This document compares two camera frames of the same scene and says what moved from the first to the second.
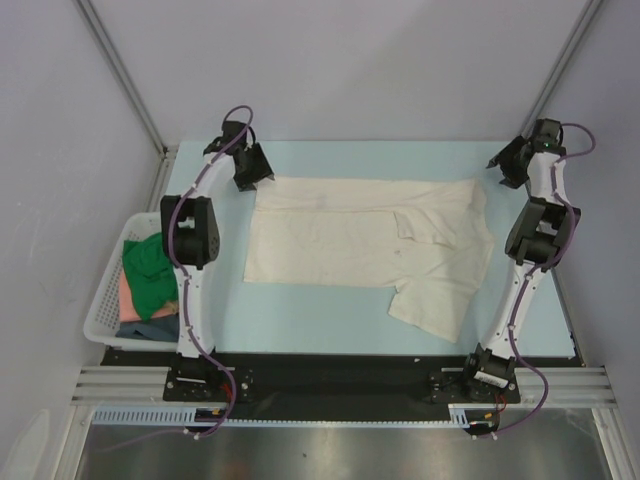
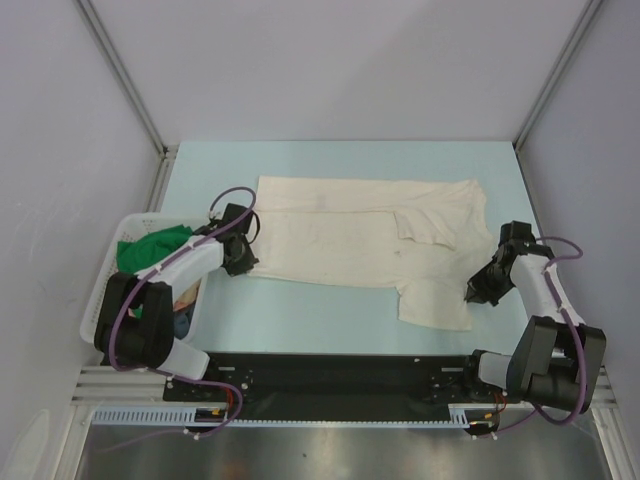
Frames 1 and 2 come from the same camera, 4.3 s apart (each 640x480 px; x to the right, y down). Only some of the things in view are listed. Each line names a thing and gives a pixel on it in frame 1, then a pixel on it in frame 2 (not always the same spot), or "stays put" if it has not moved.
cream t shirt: (430, 238) stays put
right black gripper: (511, 163) to (482, 286)
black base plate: (340, 377) stays put
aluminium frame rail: (541, 388) stays put
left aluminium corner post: (166, 150) stays put
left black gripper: (262, 169) to (245, 265)
